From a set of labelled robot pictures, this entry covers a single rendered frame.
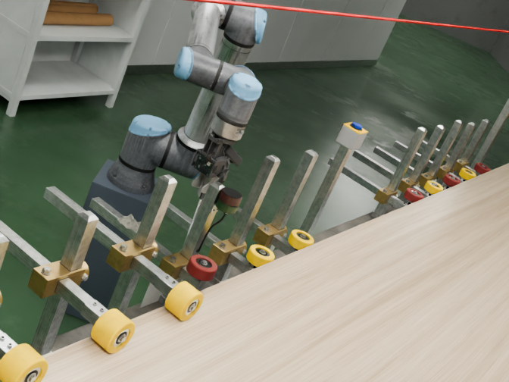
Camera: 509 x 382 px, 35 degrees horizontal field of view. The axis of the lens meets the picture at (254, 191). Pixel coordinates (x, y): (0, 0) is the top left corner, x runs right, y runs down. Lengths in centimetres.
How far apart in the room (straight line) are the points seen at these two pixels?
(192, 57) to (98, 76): 337
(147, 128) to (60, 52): 266
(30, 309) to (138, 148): 80
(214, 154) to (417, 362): 79
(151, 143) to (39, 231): 101
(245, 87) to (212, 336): 66
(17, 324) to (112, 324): 157
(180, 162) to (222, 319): 116
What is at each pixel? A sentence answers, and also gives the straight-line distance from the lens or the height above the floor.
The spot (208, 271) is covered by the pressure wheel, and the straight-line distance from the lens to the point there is 216.
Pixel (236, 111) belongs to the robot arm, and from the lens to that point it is 215.
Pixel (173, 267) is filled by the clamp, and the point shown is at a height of 86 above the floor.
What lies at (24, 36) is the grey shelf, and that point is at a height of 48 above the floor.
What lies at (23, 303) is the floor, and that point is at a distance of 337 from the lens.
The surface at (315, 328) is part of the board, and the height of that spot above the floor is 90.
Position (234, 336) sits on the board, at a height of 90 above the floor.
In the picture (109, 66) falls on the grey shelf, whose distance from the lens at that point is 553.
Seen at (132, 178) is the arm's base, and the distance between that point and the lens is 309.
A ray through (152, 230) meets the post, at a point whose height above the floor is 102.
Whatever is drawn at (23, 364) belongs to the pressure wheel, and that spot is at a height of 97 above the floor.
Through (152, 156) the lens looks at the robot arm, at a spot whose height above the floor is 76.
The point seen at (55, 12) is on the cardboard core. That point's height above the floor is 59.
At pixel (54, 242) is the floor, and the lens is 381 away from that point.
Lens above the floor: 195
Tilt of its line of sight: 22 degrees down
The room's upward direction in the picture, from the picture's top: 24 degrees clockwise
